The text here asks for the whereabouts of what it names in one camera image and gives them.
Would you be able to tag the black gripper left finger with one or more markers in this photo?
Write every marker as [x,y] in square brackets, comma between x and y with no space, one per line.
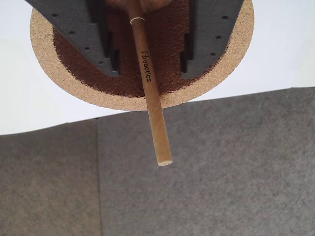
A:
[78,27]

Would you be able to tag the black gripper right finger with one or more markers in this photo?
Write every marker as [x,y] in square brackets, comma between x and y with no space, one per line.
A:
[209,29]

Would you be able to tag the tan wooden pen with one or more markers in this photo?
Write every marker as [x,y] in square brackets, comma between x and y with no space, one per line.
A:
[152,110]

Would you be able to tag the brown cork pen holder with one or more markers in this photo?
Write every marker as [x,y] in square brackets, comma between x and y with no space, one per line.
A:
[44,61]

